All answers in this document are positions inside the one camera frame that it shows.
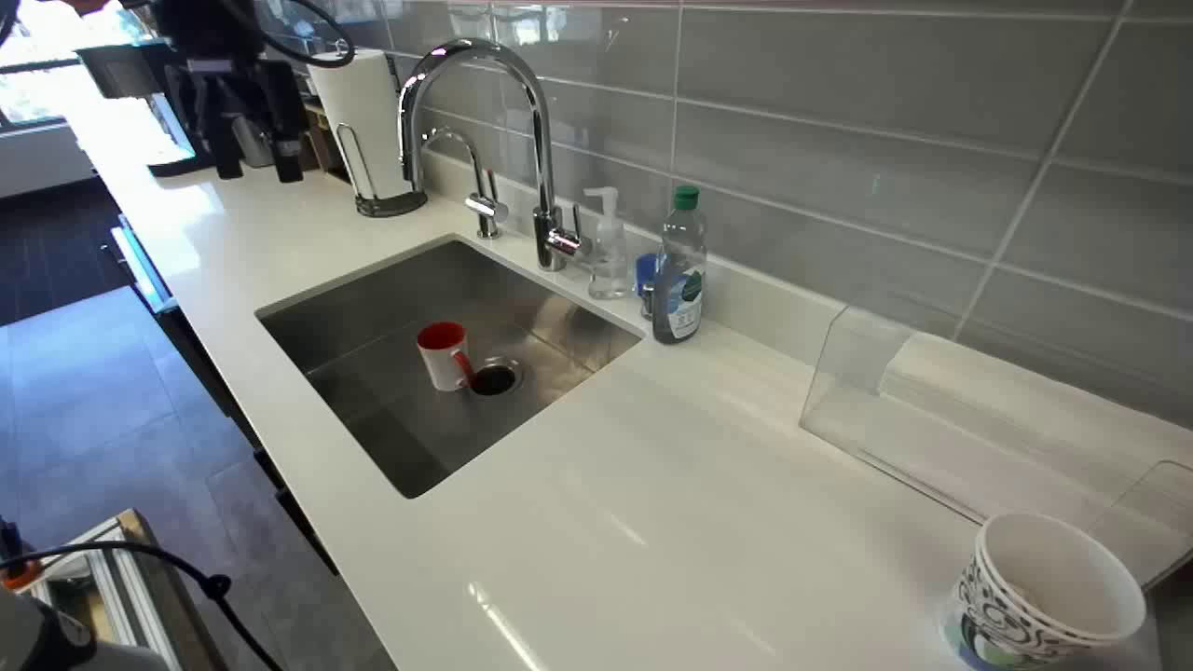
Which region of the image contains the patterned paper cup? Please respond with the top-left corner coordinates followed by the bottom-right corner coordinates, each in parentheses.
top-left (939, 507), bottom-right (1148, 671)

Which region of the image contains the white paper towel roll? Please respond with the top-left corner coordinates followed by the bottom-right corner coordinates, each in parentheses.
top-left (306, 44), bottom-right (414, 201)

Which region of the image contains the clear acrylic stand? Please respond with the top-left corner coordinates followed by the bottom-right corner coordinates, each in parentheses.
top-left (798, 302), bottom-right (1193, 592)

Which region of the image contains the small chrome faucet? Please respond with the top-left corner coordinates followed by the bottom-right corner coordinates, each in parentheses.
top-left (422, 121), bottom-right (511, 241)

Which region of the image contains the red and white mug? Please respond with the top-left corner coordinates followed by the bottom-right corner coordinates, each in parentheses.
top-left (414, 316), bottom-right (476, 399)

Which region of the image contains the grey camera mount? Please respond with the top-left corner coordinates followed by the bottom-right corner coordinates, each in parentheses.
top-left (0, 583), bottom-right (170, 671)

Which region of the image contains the stainless steel sink basin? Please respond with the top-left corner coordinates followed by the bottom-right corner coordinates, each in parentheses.
top-left (255, 234), bottom-right (647, 503)

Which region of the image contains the white side cabinet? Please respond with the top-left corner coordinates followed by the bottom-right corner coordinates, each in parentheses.
top-left (0, 117), bottom-right (101, 201)

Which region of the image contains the wire paper towel holder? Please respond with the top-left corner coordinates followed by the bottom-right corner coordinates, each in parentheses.
top-left (332, 122), bottom-right (432, 220)

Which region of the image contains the tall chrome gooseneck faucet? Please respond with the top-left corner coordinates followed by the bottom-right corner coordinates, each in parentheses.
top-left (393, 32), bottom-right (588, 273)

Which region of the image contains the thin black camera cable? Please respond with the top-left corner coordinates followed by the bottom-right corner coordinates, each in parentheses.
top-left (0, 536), bottom-right (286, 671)

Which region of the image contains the dark lower cabinet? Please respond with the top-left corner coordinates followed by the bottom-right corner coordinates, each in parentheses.
top-left (107, 216), bottom-right (403, 671)

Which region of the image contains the black flat device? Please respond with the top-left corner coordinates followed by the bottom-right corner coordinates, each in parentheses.
top-left (144, 88), bottom-right (215, 179)

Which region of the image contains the white metal frame cart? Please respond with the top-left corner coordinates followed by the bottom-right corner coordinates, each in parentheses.
top-left (35, 503), bottom-right (227, 671)

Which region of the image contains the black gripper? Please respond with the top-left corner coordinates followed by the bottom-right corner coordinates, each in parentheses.
top-left (155, 0), bottom-right (312, 186)

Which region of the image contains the round sink drain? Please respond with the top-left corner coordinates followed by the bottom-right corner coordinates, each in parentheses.
top-left (465, 353), bottom-right (523, 404)

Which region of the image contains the clear soap pump bottle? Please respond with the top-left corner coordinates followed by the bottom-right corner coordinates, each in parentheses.
top-left (578, 181), bottom-right (634, 302)

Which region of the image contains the orange clip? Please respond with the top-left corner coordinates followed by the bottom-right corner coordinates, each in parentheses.
top-left (0, 553), bottom-right (48, 588)

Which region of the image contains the green-capped dish soap bottle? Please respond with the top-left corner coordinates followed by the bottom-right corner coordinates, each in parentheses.
top-left (646, 181), bottom-right (713, 347)

